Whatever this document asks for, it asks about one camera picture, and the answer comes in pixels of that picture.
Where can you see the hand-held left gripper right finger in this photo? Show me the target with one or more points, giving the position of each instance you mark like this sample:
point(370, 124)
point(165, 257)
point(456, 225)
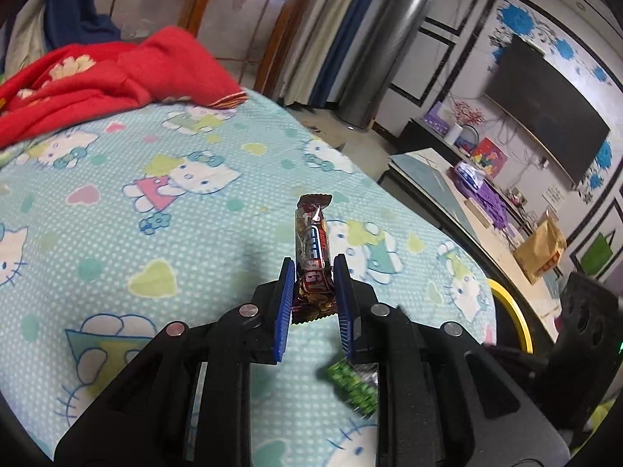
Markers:
point(343, 311)

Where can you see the yellow-green cloth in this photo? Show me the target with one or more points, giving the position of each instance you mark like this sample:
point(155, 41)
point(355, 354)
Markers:
point(606, 411)

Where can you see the red flowered blanket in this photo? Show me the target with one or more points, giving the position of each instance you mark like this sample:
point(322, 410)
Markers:
point(121, 73)

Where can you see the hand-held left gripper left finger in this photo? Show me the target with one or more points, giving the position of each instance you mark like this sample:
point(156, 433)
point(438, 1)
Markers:
point(284, 311)

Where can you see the brown paper bag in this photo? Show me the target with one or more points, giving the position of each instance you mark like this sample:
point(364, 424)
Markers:
point(540, 253)

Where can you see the purple box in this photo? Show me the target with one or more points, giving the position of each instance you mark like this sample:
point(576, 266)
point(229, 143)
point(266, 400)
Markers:
point(435, 119)

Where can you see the brown chocolate bar wrapper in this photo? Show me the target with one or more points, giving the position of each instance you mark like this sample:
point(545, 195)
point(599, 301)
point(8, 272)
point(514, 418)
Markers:
point(311, 253)

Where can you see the wall-mounted television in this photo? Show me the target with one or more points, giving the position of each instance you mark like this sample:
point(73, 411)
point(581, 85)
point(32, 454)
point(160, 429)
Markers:
point(545, 107)

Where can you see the green bag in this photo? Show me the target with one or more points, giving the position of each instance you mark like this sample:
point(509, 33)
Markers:
point(598, 255)

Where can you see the white vase with red branches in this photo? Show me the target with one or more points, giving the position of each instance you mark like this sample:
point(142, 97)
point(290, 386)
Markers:
point(455, 134)

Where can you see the beige curtain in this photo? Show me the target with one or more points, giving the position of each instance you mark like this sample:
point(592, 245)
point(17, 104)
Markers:
point(321, 44)
point(29, 24)

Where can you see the round glass ornament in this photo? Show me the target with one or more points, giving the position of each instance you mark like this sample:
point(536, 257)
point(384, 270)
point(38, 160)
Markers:
point(468, 138)

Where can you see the tissue pack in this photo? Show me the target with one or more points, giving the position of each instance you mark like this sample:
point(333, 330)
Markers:
point(467, 174)

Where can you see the yellow round bin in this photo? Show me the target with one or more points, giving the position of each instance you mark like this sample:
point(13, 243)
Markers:
point(516, 316)

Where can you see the colourful painting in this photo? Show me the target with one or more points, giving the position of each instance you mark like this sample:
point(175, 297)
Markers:
point(489, 158)

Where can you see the silver tower air conditioner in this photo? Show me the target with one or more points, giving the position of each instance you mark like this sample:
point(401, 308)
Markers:
point(389, 58)

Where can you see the wooden glass sliding door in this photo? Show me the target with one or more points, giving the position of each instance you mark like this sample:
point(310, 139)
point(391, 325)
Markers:
point(219, 19)

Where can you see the green candy wrapper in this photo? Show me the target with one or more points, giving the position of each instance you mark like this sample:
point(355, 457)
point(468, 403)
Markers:
point(355, 384)

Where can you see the blue and cream coffee table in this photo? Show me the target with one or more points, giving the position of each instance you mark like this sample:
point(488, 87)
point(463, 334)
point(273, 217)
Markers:
point(428, 175)

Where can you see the white paper note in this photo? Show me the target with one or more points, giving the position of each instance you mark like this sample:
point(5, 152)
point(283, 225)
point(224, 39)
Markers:
point(555, 194)

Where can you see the purple backpack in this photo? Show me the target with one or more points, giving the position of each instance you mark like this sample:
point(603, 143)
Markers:
point(491, 204)

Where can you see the blue curtain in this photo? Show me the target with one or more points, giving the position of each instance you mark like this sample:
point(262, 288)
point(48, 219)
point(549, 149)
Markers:
point(78, 5)
point(353, 44)

